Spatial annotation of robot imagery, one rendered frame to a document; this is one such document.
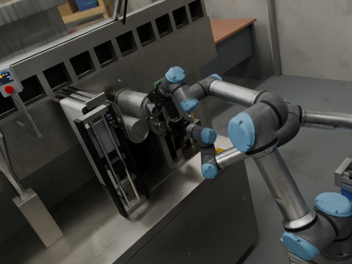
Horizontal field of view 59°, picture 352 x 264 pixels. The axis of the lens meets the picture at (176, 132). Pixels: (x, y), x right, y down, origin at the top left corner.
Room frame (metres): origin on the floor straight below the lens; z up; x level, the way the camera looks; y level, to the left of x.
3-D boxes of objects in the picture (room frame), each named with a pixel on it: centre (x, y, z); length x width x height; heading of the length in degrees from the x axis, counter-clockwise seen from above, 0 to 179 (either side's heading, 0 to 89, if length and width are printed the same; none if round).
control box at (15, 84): (1.21, 0.55, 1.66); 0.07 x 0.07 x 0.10; 10
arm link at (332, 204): (0.75, -0.44, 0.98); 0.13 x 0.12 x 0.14; 114
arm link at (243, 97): (1.09, -0.28, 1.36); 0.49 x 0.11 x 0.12; 24
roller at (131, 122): (1.54, 0.25, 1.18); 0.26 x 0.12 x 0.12; 35
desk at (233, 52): (4.01, -0.59, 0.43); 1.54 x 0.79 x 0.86; 124
